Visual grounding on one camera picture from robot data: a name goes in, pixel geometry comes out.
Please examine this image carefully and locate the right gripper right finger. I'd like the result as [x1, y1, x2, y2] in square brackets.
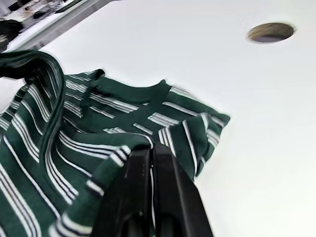
[152, 143, 214, 237]

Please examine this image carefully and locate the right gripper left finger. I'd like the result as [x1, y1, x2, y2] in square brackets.
[91, 148, 153, 237]

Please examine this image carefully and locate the green striped T-shirt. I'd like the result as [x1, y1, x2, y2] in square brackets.
[0, 50, 231, 237]

